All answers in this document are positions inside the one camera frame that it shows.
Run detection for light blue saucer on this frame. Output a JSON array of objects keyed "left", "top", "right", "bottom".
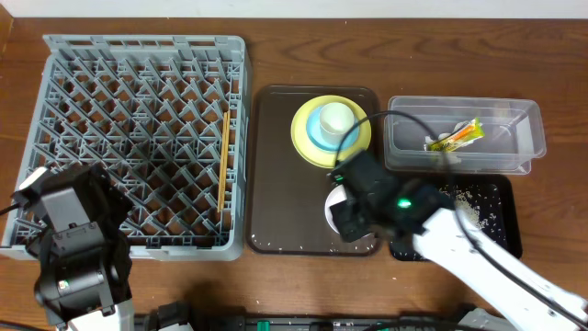
[{"left": 306, "top": 106, "right": 360, "bottom": 152}]

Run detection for white bowl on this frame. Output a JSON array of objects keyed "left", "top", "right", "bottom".
[{"left": 324, "top": 186, "right": 372, "bottom": 243}]

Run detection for yellow-green plate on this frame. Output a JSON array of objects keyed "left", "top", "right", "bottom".
[{"left": 290, "top": 95, "right": 372, "bottom": 168}]

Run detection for dark brown serving tray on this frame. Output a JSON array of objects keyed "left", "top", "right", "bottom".
[{"left": 246, "top": 86, "right": 380, "bottom": 257}]

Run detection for clear plastic container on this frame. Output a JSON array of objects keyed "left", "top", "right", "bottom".
[{"left": 383, "top": 96, "right": 547, "bottom": 175}]

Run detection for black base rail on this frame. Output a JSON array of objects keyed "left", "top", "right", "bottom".
[{"left": 131, "top": 302, "right": 514, "bottom": 331}]

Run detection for grey dish rack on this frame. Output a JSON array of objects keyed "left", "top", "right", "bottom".
[{"left": 18, "top": 35, "right": 252, "bottom": 261}]

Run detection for pale green cup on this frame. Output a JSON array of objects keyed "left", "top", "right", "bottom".
[{"left": 319, "top": 102, "right": 356, "bottom": 144}]

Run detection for rice and food scraps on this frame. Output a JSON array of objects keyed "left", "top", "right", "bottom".
[{"left": 399, "top": 183, "right": 504, "bottom": 257}]

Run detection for white tissue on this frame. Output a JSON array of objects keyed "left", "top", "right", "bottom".
[{"left": 424, "top": 125, "right": 461, "bottom": 166}]

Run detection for green snack wrapper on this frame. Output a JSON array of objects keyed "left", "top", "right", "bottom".
[{"left": 424, "top": 118, "right": 485, "bottom": 153}]

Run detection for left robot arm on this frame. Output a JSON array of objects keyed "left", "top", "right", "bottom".
[{"left": 12, "top": 165, "right": 134, "bottom": 330}]

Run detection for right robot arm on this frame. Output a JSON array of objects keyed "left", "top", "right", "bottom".
[{"left": 329, "top": 150, "right": 587, "bottom": 330}]

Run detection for black waste tray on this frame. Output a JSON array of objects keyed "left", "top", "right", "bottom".
[{"left": 388, "top": 173, "right": 524, "bottom": 262}]

